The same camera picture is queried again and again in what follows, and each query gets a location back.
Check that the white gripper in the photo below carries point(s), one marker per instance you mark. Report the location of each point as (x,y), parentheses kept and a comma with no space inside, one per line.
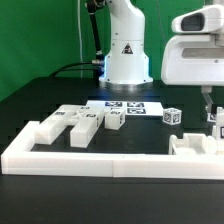
(195,55)

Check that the white chair seat part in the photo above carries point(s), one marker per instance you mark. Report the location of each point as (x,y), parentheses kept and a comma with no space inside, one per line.
(195,144)

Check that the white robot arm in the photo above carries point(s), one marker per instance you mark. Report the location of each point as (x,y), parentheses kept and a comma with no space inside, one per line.
(126,66)

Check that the white H-shaped chair back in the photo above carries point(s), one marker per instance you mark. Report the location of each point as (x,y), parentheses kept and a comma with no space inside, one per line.
(84,120)

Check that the white tagged cube far right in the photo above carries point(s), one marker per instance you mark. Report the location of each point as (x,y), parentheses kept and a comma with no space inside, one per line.
(211,117)

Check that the white tagged cube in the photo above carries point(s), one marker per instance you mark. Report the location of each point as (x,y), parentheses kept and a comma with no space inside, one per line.
(172,116)
(211,117)

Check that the white tag base sheet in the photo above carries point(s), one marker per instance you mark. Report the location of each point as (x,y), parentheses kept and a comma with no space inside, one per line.
(131,107)

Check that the white U-shaped fence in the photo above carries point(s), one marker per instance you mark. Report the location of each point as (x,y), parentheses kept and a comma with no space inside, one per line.
(20,159)

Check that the black camera pole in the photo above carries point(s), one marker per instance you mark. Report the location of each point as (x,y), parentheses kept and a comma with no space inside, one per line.
(92,7)

